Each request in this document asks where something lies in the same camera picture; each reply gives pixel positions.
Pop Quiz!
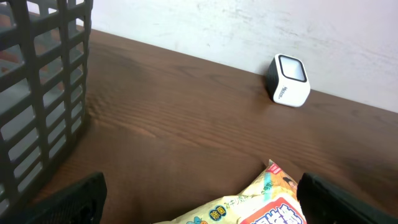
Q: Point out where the white barcode scanner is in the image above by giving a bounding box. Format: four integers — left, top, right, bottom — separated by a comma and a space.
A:
264, 54, 311, 107

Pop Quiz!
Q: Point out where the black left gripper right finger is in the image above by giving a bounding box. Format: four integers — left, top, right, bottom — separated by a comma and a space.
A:
297, 172, 397, 224

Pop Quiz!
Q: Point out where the yellow snack chip bag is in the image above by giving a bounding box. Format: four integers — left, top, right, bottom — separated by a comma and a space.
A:
169, 160, 307, 224

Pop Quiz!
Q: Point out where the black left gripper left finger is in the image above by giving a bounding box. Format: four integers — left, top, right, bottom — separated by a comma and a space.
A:
18, 172, 107, 224

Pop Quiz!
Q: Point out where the grey plastic mesh basket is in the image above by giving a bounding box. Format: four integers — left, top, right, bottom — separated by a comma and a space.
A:
1, 0, 93, 216

